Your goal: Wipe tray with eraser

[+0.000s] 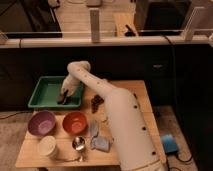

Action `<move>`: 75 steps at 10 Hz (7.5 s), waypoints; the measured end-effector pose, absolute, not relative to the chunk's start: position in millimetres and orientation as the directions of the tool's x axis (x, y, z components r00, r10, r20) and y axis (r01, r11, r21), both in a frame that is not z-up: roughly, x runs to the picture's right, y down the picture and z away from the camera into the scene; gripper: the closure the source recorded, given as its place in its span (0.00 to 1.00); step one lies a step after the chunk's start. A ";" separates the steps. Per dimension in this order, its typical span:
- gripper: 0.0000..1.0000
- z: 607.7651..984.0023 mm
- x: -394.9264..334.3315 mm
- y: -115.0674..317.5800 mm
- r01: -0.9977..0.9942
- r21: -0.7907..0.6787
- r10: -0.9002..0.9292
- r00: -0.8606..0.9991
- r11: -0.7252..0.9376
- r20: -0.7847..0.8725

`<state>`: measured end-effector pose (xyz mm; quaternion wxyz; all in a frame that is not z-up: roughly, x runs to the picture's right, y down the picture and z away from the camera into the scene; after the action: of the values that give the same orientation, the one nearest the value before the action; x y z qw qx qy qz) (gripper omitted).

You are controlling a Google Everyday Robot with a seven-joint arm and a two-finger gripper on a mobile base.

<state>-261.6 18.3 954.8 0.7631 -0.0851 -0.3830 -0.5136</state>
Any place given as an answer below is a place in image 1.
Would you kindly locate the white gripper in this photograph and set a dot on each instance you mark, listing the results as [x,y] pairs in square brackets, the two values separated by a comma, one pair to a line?
[68,88]

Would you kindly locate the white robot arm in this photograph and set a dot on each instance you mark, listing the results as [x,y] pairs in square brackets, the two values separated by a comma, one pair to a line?
[133,142]

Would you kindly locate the green plastic tray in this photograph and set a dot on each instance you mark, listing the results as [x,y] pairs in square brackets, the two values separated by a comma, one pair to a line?
[47,91]

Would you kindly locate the orange bowl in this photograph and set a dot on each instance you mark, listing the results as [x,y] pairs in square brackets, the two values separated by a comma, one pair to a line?
[75,123]

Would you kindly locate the dark grape bunch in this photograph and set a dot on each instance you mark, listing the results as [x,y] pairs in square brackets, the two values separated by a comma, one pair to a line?
[95,102]

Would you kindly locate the purple bowl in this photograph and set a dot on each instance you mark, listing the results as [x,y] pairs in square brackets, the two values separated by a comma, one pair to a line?
[42,123]

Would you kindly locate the white cup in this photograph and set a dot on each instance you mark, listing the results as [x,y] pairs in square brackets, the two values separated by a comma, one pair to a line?
[47,147]

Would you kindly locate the grey blue cloth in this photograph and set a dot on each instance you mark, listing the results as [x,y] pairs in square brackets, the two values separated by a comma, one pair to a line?
[98,142]

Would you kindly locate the metal spoon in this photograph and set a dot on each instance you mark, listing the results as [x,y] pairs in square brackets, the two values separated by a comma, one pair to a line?
[76,159]

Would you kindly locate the blue device on floor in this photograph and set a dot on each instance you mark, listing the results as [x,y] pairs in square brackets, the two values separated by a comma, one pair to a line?
[169,144]

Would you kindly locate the white divider rail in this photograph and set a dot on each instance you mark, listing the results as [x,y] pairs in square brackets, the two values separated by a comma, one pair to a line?
[93,38]

